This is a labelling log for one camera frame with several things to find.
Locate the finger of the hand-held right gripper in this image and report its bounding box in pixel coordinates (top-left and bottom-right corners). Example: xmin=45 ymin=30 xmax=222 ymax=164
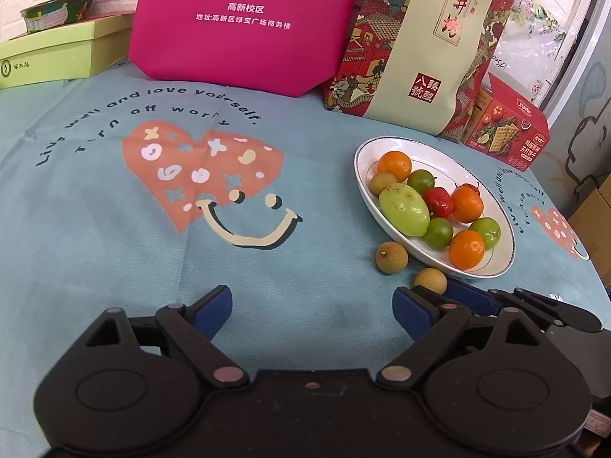
xmin=488 ymin=287 xmax=603 ymax=334
xmin=411 ymin=280 xmax=507 ymax=318

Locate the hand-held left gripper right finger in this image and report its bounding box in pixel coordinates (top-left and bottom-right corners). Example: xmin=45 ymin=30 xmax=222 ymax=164
xmin=376 ymin=287 xmax=554 ymax=389

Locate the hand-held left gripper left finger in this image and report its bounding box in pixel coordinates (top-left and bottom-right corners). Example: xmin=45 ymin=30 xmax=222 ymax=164
xmin=71 ymin=285 xmax=250 ymax=389

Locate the brown longan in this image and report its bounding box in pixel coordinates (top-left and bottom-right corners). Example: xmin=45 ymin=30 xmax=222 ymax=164
xmin=370 ymin=172 xmax=398 ymax=197
xmin=375 ymin=242 xmax=409 ymax=275
xmin=414 ymin=268 xmax=448 ymax=294

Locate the orange tangerine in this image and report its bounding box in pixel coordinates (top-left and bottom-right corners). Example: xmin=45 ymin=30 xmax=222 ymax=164
xmin=449 ymin=229 xmax=486 ymax=270
xmin=451 ymin=186 xmax=485 ymax=223
xmin=377 ymin=151 xmax=412 ymax=183

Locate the white plate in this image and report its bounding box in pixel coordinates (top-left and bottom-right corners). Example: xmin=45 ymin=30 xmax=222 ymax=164
xmin=354 ymin=136 xmax=516 ymax=278

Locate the small green jujube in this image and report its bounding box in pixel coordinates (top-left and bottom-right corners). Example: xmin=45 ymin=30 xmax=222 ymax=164
xmin=468 ymin=217 xmax=502 ymax=249

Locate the green tangerine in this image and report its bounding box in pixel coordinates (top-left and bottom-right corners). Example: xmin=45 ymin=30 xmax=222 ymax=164
xmin=424 ymin=218 xmax=454 ymax=249
xmin=407 ymin=169 xmax=436 ymax=196

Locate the large green jujube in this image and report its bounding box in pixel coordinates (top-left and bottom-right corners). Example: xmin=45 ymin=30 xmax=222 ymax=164
xmin=378 ymin=182 xmax=431 ymax=238

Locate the printed teal tablecloth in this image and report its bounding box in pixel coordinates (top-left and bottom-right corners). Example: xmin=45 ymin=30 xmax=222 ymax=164
xmin=0 ymin=56 xmax=611 ymax=392

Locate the red cracker box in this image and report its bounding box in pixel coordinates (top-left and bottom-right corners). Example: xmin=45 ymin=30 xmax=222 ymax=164
xmin=461 ymin=73 xmax=551 ymax=173

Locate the green patterned gift bag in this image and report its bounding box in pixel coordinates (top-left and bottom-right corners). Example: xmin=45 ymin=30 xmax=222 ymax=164
xmin=321 ymin=0 xmax=523 ymax=143

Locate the white floral bag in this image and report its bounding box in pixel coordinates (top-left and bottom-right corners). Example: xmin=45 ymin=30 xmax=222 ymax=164
xmin=496 ymin=0 xmax=576 ymax=122

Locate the pink tote bag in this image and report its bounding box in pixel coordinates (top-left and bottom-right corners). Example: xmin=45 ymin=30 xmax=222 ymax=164
xmin=129 ymin=0 xmax=366 ymax=98

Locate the light green box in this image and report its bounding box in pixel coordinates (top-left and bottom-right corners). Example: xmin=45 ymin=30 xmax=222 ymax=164
xmin=0 ymin=13 xmax=134 ymax=89

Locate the green patterned bowl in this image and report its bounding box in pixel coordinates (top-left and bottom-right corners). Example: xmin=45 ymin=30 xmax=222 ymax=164
xmin=20 ymin=0 xmax=100 ymax=35

